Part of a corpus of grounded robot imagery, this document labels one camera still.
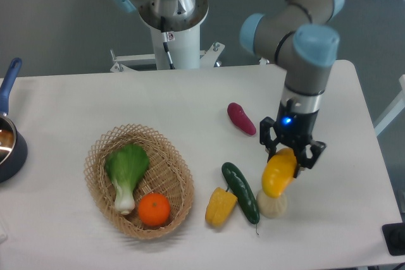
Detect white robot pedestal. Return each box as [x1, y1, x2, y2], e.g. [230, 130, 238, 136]
[149, 25, 200, 70]

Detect yellow toy mango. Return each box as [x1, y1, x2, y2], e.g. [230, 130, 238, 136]
[261, 147, 297, 199]

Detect purple toy sweet potato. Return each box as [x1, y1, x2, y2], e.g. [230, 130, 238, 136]
[227, 102, 256, 136]

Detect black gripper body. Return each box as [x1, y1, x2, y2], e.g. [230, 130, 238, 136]
[274, 105, 318, 153]

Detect orange toy tangerine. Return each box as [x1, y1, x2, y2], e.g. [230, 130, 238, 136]
[138, 193, 171, 226]

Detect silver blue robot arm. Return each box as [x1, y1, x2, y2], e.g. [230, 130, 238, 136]
[114, 0, 345, 171]

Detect black device at edge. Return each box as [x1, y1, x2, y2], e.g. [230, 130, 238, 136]
[382, 223, 404, 256]

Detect green toy bok choy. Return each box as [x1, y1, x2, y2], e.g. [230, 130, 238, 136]
[104, 144, 149, 215]

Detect yellow toy bell pepper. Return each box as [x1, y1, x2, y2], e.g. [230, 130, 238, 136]
[205, 187, 237, 228]

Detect white metal base frame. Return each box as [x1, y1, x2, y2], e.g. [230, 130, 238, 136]
[109, 40, 271, 73]

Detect dark blue saucepan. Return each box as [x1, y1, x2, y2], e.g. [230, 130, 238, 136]
[1, 58, 28, 183]

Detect woven wicker basket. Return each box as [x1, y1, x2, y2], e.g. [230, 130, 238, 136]
[84, 124, 194, 240]

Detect green toy cucumber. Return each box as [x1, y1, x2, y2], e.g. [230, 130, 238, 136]
[221, 162, 260, 236]

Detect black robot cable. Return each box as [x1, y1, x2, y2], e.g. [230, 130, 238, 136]
[159, 16, 175, 70]

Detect white table leg frame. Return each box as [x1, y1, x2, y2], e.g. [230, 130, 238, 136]
[373, 75, 404, 136]

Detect beige toy steamed bun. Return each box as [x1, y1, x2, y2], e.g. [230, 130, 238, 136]
[256, 190, 288, 219]

